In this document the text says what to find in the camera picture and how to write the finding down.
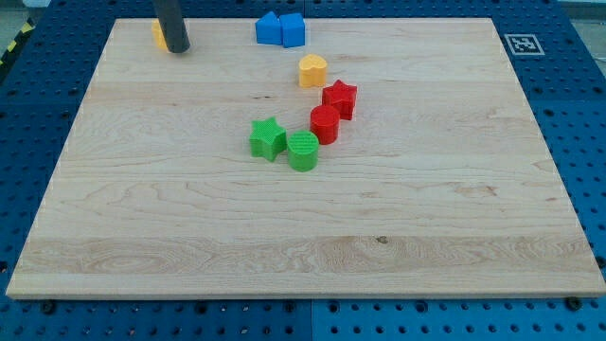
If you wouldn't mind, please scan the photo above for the green star block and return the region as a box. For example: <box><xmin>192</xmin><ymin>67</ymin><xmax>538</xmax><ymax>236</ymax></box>
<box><xmin>249</xmin><ymin>117</ymin><xmax>287</xmax><ymax>162</ymax></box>

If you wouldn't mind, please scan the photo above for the red star block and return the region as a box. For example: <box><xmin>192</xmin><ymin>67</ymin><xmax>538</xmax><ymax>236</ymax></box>
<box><xmin>322</xmin><ymin>80</ymin><xmax>358</xmax><ymax>120</ymax></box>

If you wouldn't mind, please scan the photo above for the green cylinder block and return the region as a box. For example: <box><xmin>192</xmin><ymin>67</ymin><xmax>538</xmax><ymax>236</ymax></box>
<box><xmin>287</xmin><ymin>131</ymin><xmax>319</xmax><ymax>171</ymax></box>

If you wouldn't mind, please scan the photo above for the red cylinder block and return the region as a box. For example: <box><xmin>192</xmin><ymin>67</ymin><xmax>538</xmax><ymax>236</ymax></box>
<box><xmin>310</xmin><ymin>105</ymin><xmax>340</xmax><ymax>145</ymax></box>

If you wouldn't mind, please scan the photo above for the yellow heart block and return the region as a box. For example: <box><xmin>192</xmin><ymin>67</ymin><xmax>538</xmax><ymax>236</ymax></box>
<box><xmin>298</xmin><ymin>54</ymin><xmax>328</xmax><ymax>88</ymax></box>

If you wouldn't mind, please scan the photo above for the light wooden board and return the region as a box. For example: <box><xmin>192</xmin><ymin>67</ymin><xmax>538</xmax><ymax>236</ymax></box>
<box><xmin>7</xmin><ymin>18</ymin><xmax>605</xmax><ymax>300</ymax></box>

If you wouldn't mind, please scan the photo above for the blue cube block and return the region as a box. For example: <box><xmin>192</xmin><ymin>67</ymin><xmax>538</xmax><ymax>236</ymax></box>
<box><xmin>279</xmin><ymin>13</ymin><xmax>306</xmax><ymax>48</ymax></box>

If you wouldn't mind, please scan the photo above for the blue pentagon block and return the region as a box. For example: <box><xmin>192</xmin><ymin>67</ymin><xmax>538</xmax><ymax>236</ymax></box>
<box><xmin>255</xmin><ymin>11</ymin><xmax>282</xmax><ymax>45</ymax></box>

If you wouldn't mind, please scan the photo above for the yellow block behind rod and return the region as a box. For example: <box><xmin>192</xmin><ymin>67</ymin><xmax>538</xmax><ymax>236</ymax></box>
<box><xmin>151</xmin><ymin>19</ymin><xmax>168</xmax><ymax>51</ymax></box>

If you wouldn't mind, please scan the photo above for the white fiducial marker tag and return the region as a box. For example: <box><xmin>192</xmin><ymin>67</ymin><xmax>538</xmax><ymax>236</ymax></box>
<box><xmin>505</xmin><ymin>33</ymin><xmax>544</xmax><ymax>56</ymax></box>

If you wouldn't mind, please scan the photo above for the black bolt front left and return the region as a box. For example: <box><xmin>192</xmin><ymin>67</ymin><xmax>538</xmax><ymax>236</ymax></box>
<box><xmin>40</xmin><ymin>300</ymin><xmax>57</xmax><ymax>315</ymax></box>

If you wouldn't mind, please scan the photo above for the black bolt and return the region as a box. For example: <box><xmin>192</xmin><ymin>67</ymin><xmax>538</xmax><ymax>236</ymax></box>
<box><xmin>564</xmin><ymin>296</ymin><xmax>583</xmax><ymax>312</ymax></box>
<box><xmin>40</xmin><ymin>300</ymin><xmax>57</xmax><ymax>315</ymax></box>

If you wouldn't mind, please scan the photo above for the black bolt front right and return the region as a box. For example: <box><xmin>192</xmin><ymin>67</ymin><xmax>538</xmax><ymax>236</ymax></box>
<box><xmin>564</xmin><ymin>296</ymin><xmax>583</xmax><ymax>312</ymax></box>

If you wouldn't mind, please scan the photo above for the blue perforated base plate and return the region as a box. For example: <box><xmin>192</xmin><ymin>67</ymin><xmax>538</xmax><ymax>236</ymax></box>
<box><xmin>1</xmin><ymin>1</ymin><xmax>605</xmax><ymax>340</ymax></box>

